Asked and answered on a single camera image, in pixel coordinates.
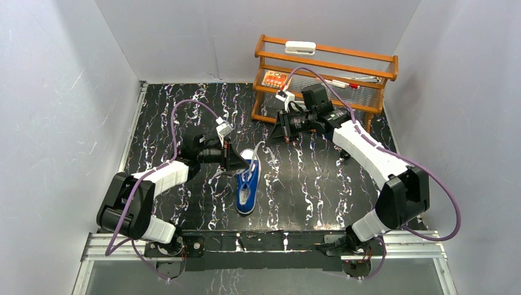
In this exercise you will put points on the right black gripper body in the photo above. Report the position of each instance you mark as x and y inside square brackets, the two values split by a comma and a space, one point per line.
[293, 123]

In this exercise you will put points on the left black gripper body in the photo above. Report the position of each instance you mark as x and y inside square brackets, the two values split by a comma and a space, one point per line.
[224, 154]

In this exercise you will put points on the white shoelace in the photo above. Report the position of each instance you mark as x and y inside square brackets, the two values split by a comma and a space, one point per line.
[224, 143]

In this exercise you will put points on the blue canvas sneaker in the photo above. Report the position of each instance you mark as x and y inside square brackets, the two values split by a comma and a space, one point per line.
[248, 181]

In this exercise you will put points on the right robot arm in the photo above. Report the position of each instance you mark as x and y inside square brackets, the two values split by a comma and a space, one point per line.
[404, 187]

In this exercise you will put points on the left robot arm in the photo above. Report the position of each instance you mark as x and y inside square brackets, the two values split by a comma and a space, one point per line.
[127, 205]

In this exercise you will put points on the orange snack packet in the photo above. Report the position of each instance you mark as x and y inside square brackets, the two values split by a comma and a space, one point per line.
[276, 80]

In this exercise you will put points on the red white marker pen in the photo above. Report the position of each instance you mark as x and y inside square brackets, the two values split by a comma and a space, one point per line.
[343, 85]

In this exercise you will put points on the red emergency button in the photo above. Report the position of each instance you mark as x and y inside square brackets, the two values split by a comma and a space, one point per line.
[345, 155]

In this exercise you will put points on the wooden shelf rack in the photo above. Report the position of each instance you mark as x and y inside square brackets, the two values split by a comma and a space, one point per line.
[371, 71]

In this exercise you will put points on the white box top shelf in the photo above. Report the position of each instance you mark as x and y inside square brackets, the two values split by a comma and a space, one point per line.
[300, 48]

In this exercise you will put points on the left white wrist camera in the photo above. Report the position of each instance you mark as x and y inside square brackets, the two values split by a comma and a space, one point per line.
[223, 128]

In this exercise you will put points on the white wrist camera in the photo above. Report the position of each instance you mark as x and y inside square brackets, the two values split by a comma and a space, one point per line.
[285, 96]
[223, 128]

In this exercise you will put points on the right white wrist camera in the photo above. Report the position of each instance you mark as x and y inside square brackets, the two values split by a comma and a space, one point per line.
[285, 96]

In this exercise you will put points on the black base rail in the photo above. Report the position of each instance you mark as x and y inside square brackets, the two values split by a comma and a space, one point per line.
[199, 250]

